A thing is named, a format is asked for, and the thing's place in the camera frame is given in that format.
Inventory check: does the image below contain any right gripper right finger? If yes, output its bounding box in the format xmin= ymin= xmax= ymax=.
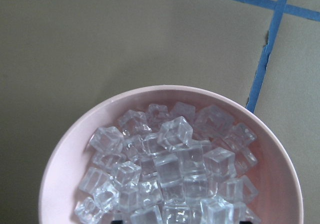
xmin=239 ymin=220 xmax=253 ymax=224

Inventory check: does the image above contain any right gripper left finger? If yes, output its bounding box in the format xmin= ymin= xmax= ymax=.
xmin=111 ymin=220 xmax=124 ymax=224

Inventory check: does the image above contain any clear ice cubes pile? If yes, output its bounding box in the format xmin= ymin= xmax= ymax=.
xmin=74 ymin=102 xmax=261 ymax=224

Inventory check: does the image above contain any pink bowl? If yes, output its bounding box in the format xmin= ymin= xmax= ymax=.
xmin=38 ymin=85 xmax=304 ymax=224

